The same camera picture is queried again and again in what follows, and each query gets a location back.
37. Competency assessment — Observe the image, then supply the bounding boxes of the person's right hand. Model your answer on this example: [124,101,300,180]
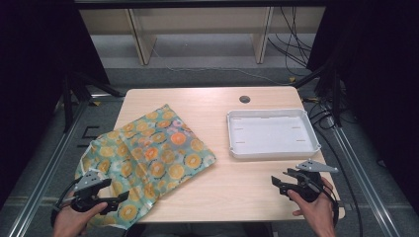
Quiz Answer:
[287,177,337,237]

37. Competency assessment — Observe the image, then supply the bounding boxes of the light wooden shelf frame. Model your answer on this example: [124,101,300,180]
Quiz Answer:
[78,6,327,66]

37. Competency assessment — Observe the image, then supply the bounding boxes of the white plastic tray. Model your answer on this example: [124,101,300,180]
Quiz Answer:
[225,108,322,161]

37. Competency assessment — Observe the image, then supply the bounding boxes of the green orange-patterned plastic bag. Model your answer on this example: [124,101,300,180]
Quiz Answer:
[74,104,217,230]

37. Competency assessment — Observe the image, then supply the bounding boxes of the black hanging cables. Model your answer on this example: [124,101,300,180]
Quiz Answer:
[267,6,314,78]

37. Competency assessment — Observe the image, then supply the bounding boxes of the black metal stand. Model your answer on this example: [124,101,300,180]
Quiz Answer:
[61,72,125,133]
[292,61,344,128]

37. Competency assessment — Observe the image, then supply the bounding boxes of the hand-held gripper black cable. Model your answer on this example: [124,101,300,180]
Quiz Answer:
[49,179,82,228]
[314,180,341,229]

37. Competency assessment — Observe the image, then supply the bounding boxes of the right hand-held gripper black cable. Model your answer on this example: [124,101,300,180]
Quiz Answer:
[314,180,341,229]

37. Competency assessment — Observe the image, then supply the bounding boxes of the black floor cable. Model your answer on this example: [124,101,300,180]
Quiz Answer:
[302,97,364,237]

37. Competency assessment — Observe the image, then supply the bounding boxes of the left hand-held gripper black cable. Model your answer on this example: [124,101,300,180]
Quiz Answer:
[49,179,82,228]

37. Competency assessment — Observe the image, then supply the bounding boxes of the person's left hand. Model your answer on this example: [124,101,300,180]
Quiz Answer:
[51,192,110,237]

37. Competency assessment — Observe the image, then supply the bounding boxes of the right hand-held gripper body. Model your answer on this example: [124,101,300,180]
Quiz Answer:
[290,158,340,203]

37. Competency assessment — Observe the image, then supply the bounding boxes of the white floor cable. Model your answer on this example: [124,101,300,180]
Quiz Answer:
[151,48,293,86]

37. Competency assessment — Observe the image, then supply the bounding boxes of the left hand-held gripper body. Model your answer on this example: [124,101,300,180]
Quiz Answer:
[70,169,104,213]

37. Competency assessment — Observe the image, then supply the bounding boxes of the aluminium frame rail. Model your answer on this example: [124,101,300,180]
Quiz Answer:
[324,108,404,237]
[6,94,125,237]

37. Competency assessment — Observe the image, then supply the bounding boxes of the dark curtain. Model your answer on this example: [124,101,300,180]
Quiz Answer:
[0,0,111,201]
[305,0,419,206]

